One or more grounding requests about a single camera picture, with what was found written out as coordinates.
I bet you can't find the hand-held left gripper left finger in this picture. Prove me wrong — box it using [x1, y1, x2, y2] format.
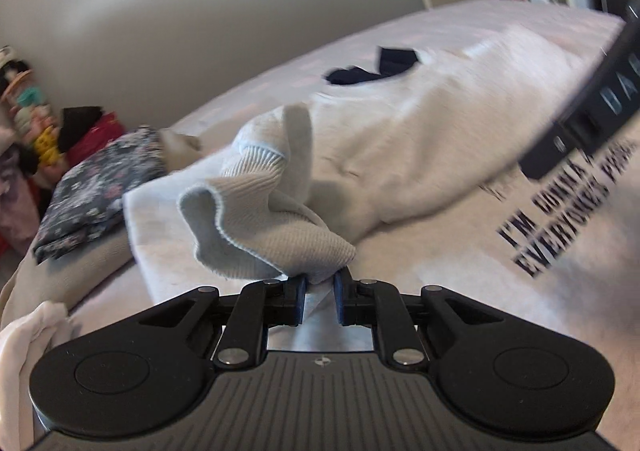
[132, 277, 308, 372]

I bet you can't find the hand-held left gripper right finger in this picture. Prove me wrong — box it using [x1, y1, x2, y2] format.
[333, 269, 502, 372]

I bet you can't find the white printed sweatshirt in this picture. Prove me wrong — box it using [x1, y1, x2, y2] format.
[122, 21, 640, 432]

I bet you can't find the black clothes pile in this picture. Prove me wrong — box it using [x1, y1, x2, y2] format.
[60, 106, 105, 152]

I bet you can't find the beige folded cloth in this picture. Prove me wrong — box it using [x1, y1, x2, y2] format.
[0, 128, 203, 332]

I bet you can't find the dark floral folded cloth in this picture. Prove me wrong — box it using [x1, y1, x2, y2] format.
[34, 126, 168, 265]

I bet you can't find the pink polka dot bed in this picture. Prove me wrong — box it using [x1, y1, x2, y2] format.
[65, 0, 628, 327]

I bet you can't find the red shopping bag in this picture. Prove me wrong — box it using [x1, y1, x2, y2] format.
[65, 112, 126, 167]

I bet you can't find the white cloth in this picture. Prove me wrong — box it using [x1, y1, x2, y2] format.
[0, 301, 77, 451]

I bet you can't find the purple fleece garment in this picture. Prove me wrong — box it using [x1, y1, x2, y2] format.
[0, 131, 43, 252]

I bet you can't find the clear tube of plush toys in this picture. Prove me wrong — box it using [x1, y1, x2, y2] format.
[0, 74, 68, 182]

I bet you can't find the panda plush toy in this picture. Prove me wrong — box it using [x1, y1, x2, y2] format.
[0, 46, 30, 94]

